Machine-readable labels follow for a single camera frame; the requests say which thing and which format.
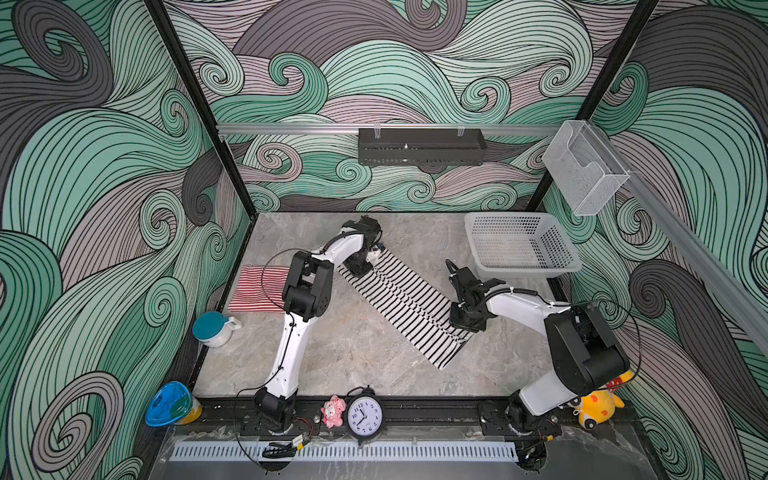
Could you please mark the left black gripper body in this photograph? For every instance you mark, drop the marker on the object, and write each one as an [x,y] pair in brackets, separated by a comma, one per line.
[357,265]

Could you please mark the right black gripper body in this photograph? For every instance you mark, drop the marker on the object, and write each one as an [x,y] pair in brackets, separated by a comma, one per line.
[461,318]

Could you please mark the black white striped tank top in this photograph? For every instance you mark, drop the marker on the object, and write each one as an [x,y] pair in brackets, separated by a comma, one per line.
[412,306]

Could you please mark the red white striped tank top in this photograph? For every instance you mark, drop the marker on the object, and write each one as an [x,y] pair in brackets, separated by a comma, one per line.
[259,289]

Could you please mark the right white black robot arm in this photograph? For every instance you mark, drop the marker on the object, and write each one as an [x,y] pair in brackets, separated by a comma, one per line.
[585,353]

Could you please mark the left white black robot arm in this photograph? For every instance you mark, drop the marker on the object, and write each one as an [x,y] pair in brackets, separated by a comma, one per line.
[306,296]

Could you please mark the white plastic laundry basket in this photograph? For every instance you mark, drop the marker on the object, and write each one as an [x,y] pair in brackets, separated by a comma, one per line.
[509,245]

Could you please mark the black round alarm clock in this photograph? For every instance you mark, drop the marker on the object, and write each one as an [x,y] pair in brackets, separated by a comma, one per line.
[364,415]

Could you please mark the pink plush toy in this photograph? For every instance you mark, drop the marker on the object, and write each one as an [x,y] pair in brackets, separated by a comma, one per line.
[333,412]

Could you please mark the teal lid white cup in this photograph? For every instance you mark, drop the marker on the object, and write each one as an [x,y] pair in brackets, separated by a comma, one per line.
[214,330]

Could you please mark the yellow plush toy red shirt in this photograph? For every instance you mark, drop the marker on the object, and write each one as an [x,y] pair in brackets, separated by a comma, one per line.
[600,405]

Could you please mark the blue yellow plastic toy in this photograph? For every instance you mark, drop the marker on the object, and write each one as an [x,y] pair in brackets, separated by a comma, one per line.
[173,404]

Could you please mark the black wall shelf tray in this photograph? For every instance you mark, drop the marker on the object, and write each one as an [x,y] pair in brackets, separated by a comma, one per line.
[424,147]

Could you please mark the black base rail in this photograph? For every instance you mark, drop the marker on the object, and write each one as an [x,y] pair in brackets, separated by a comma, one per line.
[489,414]

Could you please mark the clear acrylic wall holder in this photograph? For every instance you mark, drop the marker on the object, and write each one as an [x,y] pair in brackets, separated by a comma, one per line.
[585,166]

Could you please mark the white slotted cable duct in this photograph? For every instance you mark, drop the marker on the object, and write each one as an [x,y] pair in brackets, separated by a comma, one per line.
[350,451]

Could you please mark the aluminium right wall rail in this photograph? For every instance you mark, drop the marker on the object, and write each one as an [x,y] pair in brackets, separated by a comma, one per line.
[746,311]

